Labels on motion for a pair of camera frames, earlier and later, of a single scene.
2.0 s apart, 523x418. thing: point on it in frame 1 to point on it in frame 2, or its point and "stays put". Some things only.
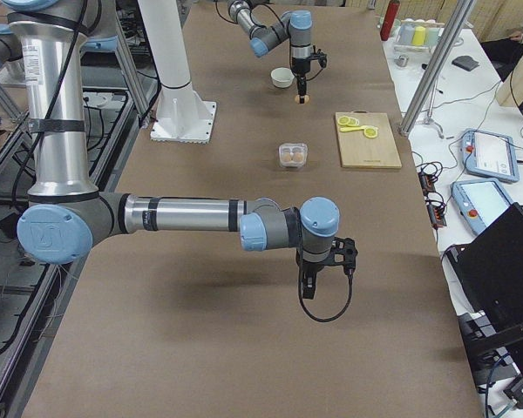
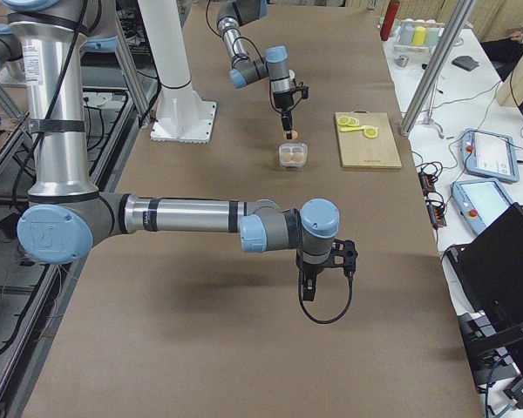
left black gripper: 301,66 to 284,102
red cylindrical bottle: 390,14 stays put
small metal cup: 402,62 stays put
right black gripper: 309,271 stays put
